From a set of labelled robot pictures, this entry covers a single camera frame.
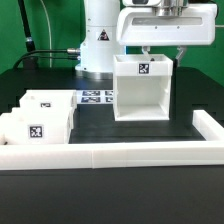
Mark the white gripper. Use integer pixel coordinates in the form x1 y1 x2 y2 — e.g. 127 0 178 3
116 3 217 65

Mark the white drawer cabinet housing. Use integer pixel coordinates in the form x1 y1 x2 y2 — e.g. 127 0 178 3
113 54 173 121

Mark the white front drawer box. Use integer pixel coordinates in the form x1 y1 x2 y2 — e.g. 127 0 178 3
0 108 73 145

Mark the white drawer box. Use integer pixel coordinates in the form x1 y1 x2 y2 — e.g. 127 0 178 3
19 90 77 109
0 108 73 145

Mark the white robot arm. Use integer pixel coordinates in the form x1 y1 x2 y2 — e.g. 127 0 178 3
76 0 218 79

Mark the white rear drawer box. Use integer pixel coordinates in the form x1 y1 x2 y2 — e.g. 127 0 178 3
19 90 77 109

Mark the white sheet with fiducial markers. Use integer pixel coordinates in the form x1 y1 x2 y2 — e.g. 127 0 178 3
77 90 113 104

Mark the black pole with clamp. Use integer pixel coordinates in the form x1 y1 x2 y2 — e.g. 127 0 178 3
18 0 38 70

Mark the white U-shaped border frame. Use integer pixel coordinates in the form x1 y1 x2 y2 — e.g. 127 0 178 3
0 110 224 170

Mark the white cable on green wall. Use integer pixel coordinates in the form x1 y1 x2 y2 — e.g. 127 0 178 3
40 0 54 69

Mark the black cable to robot base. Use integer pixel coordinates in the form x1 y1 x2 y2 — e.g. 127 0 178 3
13 48 82 70

